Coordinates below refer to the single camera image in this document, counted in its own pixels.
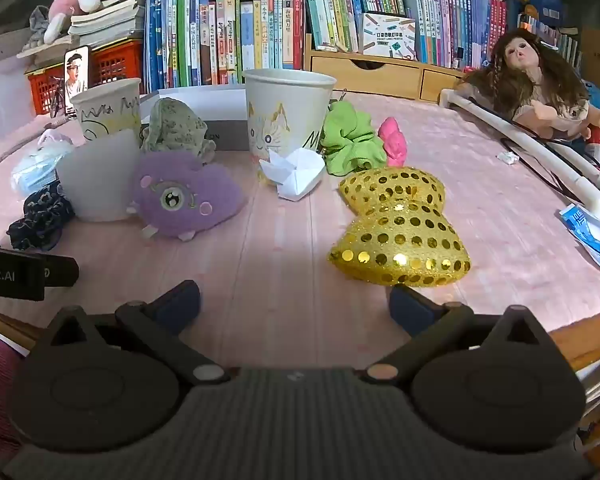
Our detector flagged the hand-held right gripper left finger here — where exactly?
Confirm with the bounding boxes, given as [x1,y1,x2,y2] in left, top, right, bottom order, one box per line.
[42,280,231,386]

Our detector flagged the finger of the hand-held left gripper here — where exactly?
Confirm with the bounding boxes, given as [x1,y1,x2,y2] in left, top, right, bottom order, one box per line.
[43,255,79,289]

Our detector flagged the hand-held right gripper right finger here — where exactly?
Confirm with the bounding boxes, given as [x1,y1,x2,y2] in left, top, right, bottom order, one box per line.
[362,285,553,386]

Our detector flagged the dark patterned scrunchie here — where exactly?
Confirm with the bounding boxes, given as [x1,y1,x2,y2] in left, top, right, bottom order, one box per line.
[6,180,76,252]

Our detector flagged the gold sequin bow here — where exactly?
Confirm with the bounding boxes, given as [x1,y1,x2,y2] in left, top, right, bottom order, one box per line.
[328,166,472,288]

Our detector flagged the frosted white plastic cup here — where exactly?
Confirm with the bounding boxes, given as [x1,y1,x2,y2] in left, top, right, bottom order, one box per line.
[56,129,140,222]

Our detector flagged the purple plush hair clip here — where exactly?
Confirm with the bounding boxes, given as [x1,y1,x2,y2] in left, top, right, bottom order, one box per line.
[127,152,248,242]

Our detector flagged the pink scrunchie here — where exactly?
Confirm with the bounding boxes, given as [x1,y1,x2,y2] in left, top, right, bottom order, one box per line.
[378,117,409,168]

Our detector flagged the white paper boat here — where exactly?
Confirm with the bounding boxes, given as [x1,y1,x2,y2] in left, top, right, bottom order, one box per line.
[258,147,327,202]

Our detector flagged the green floral cloth cap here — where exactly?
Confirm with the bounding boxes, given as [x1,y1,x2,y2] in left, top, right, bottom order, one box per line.
[141,98,217,163]

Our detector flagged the green scrunchie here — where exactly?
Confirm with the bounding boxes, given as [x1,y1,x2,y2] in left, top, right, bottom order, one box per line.
[320,101,387,177]

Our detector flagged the white cardboard box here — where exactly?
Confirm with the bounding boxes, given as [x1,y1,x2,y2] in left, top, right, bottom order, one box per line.
[139,85,251,152]

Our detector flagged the pink tablecloth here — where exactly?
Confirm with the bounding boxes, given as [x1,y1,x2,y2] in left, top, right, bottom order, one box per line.
[0,90,600,376]

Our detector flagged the paper cup with scribbles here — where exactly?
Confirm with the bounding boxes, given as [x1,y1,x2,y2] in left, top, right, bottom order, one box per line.
[70,78,142,143]

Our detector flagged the black phone stand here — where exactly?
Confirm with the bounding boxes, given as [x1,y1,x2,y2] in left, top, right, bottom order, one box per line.
[49,76,67,119]

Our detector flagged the white panel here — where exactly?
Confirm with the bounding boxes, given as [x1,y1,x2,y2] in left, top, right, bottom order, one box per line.
[0,57,37,143]

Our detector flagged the smartphone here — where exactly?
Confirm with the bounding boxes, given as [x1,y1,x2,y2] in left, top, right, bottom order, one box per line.
[63,45,92,117]

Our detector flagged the blue white packet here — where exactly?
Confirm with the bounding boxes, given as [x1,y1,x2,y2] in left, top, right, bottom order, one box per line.
[559,203,600,278]

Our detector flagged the white plastic tube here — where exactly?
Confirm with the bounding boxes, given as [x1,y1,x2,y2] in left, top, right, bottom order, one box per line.
[439,89,600,218]

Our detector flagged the red plastic crate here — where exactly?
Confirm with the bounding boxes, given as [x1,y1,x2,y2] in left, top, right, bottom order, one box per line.
[27,40,146,116]

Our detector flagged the paper cup with cat drawing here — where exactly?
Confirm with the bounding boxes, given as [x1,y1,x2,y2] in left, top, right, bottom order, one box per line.
[242,69,337,168]

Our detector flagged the wooden desk organizer with drawers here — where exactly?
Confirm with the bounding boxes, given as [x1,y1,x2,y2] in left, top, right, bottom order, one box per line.
[305,35,468,103]

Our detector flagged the grey plush toy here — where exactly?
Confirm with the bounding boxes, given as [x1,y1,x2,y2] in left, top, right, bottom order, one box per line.
[17,5,51,58]

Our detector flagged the stack of flat paperback books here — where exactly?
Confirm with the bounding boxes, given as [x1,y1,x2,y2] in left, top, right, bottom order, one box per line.
[67,0,148,51]

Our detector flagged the long haired doll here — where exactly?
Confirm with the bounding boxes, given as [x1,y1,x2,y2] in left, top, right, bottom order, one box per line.
[455,29,600,143]

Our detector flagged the pink plush toy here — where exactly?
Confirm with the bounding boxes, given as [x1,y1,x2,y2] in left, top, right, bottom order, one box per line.
[44,0,106,43]

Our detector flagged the row of tall picture books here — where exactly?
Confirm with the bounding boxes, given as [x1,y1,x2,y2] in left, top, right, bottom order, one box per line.
[144,0,308,93]

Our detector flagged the white label printer box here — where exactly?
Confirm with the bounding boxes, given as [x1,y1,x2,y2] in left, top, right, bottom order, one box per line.
[362,12,417,58]

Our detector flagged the row of pink blue books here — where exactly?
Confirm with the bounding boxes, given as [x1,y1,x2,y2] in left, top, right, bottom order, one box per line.
[402,0,511,68]

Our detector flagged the row of green spined books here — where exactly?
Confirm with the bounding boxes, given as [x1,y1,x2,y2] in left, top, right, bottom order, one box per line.
[300,0,411,56]

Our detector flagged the black cable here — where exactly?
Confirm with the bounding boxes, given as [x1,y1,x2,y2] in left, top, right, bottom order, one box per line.
[500,127,600,196]

